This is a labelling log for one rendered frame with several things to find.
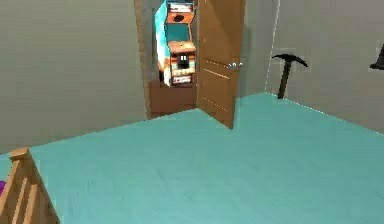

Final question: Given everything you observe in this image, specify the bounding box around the black pickaxe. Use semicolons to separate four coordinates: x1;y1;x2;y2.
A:
271;53;309;100

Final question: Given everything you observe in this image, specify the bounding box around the orange and blue arcade machine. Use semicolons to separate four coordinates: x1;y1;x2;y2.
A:
154;0;198;88

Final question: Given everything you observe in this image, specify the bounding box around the black wall object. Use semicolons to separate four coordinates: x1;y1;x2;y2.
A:
369;43;384;71

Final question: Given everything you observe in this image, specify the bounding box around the wooden slatted bed frame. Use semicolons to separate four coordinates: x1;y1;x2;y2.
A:
0;147;62;224

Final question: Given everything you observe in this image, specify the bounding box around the brown wooden room door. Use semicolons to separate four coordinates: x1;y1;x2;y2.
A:
195;0;248;130

